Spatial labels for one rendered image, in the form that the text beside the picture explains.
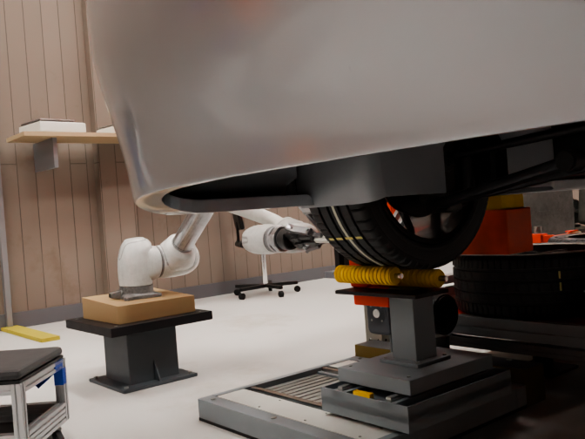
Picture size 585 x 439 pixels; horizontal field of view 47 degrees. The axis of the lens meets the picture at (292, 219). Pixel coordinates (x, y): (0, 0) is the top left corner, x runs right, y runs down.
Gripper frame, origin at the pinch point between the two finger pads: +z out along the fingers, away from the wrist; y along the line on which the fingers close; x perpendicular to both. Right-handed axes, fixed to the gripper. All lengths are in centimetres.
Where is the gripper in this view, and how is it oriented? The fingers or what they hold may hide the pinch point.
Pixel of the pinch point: (324, 238)
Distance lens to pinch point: 212.6
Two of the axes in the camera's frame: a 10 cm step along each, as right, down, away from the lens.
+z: 6.3, -0.4, -7.7
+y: -6.0, -6.6, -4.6
